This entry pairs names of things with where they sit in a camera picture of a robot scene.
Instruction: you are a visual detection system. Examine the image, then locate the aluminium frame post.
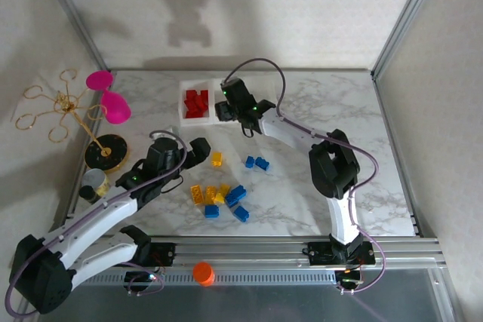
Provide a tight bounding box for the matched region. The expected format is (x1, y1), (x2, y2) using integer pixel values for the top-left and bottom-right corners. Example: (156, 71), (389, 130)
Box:
(35, 0), (112, 72)
(371, 0), (445, 80)

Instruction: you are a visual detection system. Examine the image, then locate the small black bottle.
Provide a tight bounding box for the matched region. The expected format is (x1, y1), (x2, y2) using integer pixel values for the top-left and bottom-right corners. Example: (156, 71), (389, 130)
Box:
(78, 185), (98, 203)

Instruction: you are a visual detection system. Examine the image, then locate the pink wine glass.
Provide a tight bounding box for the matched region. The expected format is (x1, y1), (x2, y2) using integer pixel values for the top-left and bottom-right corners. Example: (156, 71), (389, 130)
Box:
(85, 70), (132, 126)

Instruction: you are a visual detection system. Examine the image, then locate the thin black right gripper wire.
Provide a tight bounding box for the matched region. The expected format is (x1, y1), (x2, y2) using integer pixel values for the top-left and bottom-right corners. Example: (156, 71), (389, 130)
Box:
(239, 121), (258, 140)

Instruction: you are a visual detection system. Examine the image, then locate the grey metal sheet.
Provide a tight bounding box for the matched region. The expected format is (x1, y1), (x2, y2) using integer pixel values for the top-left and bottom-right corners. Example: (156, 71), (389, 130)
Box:
(67, 284), (454, 322)

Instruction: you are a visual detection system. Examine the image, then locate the silver and gold tin can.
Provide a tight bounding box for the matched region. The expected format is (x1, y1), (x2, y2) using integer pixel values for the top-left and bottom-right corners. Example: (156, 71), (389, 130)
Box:
(82, 168), (112, 198)

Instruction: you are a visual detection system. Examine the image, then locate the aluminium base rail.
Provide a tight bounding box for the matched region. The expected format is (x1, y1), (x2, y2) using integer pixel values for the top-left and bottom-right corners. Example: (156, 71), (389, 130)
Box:
(101, 237), (445, 267)

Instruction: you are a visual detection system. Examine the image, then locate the long yellow lego brick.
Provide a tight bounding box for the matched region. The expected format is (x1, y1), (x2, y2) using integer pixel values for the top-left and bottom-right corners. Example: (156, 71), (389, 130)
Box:
(189, 184), (205, 207)

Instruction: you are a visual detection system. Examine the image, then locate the thin black left gripper wire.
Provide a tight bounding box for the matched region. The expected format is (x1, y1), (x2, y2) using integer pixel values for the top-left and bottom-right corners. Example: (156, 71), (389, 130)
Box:
(160, 173), (185, 195)

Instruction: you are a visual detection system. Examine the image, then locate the slotted grey cable duct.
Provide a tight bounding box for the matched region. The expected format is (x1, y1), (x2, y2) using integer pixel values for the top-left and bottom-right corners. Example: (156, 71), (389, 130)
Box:
(86, 268), (337, 286)

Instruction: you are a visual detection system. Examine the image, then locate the aluminium table side rail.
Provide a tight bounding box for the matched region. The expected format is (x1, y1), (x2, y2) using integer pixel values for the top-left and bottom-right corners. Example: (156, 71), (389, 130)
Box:
(371, 72), (423, 238)

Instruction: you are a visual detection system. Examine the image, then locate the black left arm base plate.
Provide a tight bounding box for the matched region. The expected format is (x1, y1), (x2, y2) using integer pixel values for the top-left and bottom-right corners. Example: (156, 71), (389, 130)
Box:
(145, 242), (177, 267)

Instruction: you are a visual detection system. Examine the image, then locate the thin black gripper wire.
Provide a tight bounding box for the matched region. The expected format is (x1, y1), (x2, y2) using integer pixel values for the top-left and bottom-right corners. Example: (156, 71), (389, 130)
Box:
(239, 121), (258, 140)
(160, 173), (185, 195)

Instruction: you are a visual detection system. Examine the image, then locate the small black connector board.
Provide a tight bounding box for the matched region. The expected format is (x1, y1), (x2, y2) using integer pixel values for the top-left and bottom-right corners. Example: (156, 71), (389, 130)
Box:
(123, 271), (159, 288)
(334, 268), (366, 288)

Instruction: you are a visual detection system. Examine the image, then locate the gold glass holder stand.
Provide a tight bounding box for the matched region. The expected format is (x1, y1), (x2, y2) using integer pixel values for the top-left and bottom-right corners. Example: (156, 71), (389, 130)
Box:
(14, 68), (130, 171)

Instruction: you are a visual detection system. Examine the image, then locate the aluminium table back rail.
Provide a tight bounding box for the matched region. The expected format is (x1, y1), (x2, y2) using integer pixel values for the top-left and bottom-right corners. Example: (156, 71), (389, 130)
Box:
(109, 67), (374, 74)

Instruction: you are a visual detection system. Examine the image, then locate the orange bottle cap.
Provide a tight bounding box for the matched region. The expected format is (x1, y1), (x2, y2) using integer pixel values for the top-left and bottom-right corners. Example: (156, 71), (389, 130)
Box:
(192, 261), (216, 287)

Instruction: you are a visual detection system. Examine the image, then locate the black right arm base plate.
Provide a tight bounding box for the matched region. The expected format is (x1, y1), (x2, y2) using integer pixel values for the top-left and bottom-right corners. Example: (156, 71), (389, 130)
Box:
(307, 241), (378, 267)

